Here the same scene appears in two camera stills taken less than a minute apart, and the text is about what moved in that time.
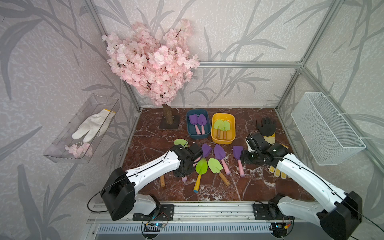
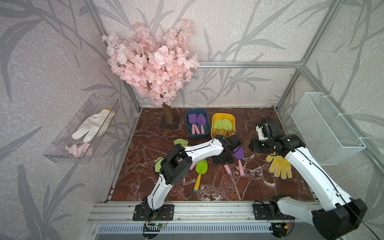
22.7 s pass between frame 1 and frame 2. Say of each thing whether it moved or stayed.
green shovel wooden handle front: stayed
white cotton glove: stayed
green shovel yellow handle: stayed
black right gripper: moved
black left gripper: moved
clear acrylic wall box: stayed
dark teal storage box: stayed
